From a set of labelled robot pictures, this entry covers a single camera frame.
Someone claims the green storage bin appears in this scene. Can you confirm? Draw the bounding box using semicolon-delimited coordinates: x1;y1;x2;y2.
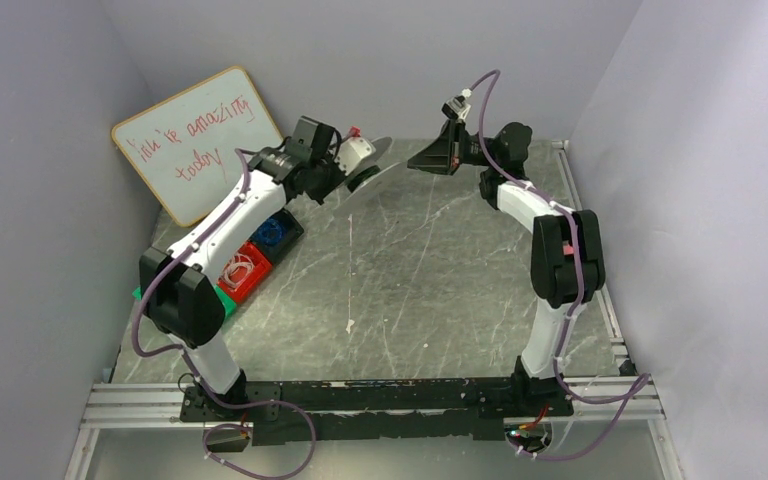
132;284;238;320

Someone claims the white cable coil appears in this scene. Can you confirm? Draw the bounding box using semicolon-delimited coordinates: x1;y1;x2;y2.
223;250;257;286

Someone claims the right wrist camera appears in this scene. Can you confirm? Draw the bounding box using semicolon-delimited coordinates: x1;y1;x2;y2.
441;89;472;132

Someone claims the blue cable coil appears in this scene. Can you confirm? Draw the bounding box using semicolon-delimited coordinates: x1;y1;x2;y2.
254;217;287;248

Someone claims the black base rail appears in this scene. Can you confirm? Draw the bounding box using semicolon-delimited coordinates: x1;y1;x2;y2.
180;370;574;446

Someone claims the black storage bin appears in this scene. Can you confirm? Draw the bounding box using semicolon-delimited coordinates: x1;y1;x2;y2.
249;209;305;266

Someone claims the whiteboard with red writing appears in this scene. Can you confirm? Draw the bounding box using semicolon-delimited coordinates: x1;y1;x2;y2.
111;66;283;227

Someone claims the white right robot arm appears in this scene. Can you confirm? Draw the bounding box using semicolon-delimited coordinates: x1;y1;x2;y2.
407;120;606;380

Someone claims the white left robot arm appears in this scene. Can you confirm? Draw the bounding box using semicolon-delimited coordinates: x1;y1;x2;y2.
131;116;345;408

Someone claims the red storage bin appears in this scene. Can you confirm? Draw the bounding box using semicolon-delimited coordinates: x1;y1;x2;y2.
218;242;273;305

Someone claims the white perforated filament spool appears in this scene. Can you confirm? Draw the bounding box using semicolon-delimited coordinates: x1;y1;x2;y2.
334;136;406;218

